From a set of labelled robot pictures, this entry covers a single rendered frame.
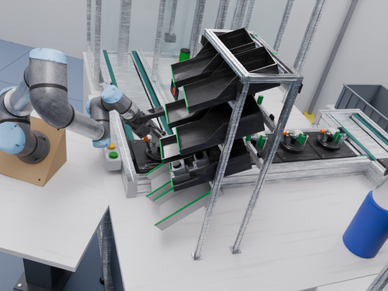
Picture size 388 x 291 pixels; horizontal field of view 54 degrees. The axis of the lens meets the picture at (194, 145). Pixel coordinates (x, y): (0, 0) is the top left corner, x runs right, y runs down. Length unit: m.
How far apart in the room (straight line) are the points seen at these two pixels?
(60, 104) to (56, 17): 3.64
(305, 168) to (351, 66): 2.57
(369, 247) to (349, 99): 1.82
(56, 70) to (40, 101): 0.11
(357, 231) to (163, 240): 0.82
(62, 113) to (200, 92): 0.45
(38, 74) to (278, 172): 1.23
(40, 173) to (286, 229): 1.13
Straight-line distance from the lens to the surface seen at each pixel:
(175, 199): 1.50
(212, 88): 1.21
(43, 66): 1.30
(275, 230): 1.78
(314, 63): 4.42
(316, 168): 2.10
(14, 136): 1.64
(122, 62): 2.73
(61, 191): 1.78
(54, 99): 1.27
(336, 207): 2.05
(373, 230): 1.76
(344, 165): 2.22
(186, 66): 1.36
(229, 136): 1.16
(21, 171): 1.86
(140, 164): 1.75
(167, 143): 1.51
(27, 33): 5.17
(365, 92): 3.69
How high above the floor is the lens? 2.09
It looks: 36 degrees down
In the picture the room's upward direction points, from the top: 12 degrees clockwise
